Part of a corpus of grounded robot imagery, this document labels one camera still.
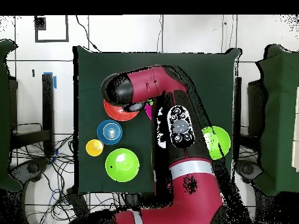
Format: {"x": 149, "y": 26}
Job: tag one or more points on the pink plastic bowl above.
{"x": 148, "y": 112}

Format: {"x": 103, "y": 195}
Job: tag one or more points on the dark green table cloth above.
{"x": 105, "y": 65}

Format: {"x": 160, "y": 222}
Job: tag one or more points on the green cloth side table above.
{"x": 280, "y": 116}
{"x": 4, "y": 116}

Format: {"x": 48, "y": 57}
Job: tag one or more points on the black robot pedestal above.
{"x": 140, "y": 200}

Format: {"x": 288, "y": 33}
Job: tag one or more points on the white box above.
{"x": 296, "y": 128}

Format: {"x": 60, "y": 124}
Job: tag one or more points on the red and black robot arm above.
{"x": 198, "y": 200}

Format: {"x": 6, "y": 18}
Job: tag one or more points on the yellow plastic cup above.
{"x": 93, "y": 149}

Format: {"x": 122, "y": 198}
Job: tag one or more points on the black metal stand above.
{"x": 48, "y": 112}
{"x": 237, "y": 116}

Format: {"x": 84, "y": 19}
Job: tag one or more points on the blue plastic bowl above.
{"x": 102, "y": 133}

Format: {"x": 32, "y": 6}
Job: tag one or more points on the red plastic bowl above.
{"x": 116, "y": 114}

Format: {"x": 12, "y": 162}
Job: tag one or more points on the black chair base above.
{"x": 30, "y": 168}

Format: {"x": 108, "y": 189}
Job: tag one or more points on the black square floor frame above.
{"x": 39, "y": 23}

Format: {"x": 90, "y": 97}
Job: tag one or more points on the large green plastic bowl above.
{"x": 121, "y": 168}
{"x": 222, "y": 140}

